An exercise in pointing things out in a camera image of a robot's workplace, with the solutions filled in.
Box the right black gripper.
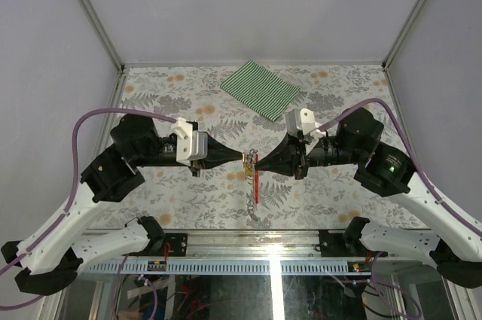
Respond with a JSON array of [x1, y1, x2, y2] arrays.
[[255, 130, 364, 179]]

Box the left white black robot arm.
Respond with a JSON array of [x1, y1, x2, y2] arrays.
[[1, 109, 243, 296]]

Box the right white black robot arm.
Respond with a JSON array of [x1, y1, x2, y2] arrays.
[[255, 108, 481, 288]]

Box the floral table mat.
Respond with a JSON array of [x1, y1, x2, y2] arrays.
[[93, 62, 422, 230]]

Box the green striped folded cloth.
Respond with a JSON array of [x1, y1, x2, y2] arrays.
[[221, 60, 300, 122]]

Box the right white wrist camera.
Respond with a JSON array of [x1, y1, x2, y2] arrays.
[[285, 108, 326, 139]]

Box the aluminium mounting rail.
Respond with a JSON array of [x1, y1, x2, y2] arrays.
[[56, 228, 462, 259]]

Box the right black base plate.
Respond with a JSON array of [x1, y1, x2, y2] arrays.
[[314, 230, 350, 258]]

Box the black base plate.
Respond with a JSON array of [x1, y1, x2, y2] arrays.
[[314, 230, 350, 258], [129, 233, 188, 258]]

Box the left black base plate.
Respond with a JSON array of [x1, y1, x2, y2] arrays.
[[129, 233, 188, 258]]

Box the aluminium frame profiles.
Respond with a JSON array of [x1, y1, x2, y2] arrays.
[[56, 0, 453, 230]]

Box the blue slotted cable duct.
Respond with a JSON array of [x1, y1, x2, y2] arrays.
[[85, 258, 349, 276]]

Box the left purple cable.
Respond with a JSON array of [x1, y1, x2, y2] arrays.
[[0, 108, 178, 308]]

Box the purple cable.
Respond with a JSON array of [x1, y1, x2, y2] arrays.
[[0, 108, 178, 308], [319, 97, 482, 238]]

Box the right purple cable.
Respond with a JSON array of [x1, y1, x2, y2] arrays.
[[319, 97, 482, 238]]

